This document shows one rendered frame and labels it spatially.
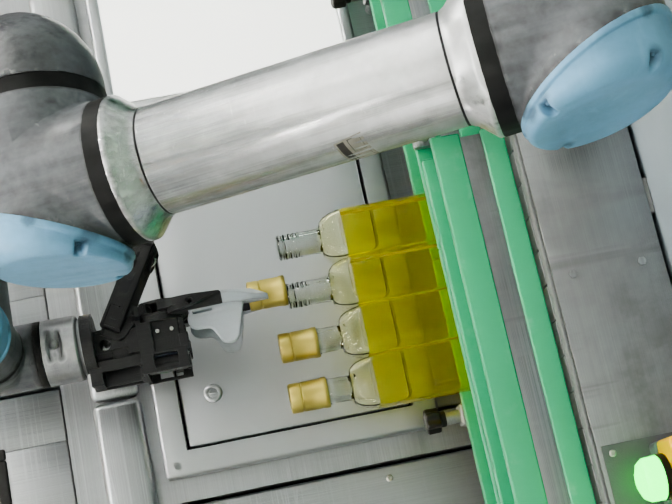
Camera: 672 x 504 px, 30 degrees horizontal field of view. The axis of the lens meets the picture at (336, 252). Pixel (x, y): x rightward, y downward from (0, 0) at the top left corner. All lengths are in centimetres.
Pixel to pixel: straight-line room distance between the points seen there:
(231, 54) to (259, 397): 45
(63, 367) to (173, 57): 47
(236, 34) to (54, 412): 54
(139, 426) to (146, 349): 18
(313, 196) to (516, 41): 78
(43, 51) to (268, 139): 20
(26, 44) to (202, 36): 71
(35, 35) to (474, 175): 55
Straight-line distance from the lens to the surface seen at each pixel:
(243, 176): 92
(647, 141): 136
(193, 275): 158
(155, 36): 169
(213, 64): 167
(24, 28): 101
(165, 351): 140
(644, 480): 126
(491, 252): 134
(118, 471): 155
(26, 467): 161
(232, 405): 155
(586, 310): 132
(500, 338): 131
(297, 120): 90
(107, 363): 142
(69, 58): 100
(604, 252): 134
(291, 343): 141
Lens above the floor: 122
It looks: 6 degrees down
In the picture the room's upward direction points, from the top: 101 degrees counter-clockwise
